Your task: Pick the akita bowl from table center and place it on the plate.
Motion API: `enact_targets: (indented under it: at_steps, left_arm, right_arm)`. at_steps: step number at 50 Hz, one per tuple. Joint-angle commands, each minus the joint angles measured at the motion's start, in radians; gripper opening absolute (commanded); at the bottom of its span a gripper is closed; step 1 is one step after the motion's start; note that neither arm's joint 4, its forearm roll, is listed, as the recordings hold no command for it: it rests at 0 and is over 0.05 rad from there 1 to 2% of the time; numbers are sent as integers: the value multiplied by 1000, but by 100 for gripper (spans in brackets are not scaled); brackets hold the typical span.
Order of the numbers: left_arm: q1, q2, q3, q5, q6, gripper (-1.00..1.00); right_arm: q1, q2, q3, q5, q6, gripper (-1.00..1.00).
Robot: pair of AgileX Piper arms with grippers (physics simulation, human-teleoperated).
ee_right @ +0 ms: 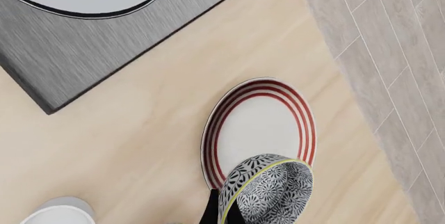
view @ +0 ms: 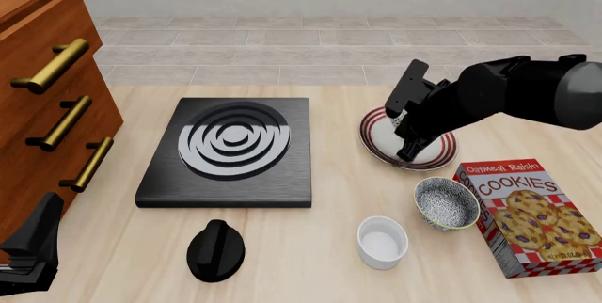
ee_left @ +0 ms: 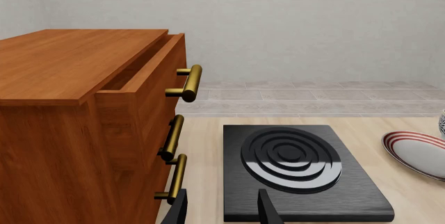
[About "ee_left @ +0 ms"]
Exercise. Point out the open wooden drawer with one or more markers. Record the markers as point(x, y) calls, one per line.
point(149, 83)

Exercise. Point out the black and white patterned bowl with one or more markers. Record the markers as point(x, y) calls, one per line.
point(442, 126)

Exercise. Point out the wooden cabinet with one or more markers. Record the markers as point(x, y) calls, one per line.
point(52, 104)

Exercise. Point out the flat black stove plate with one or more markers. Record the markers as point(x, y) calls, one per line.
point(292, 166)

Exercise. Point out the white plate with red rings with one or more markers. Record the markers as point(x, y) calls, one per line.
point(417, 153)

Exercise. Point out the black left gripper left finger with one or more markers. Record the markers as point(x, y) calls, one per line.
point(178, 212)

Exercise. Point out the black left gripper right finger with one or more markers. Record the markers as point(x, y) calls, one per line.
point(268, 212)

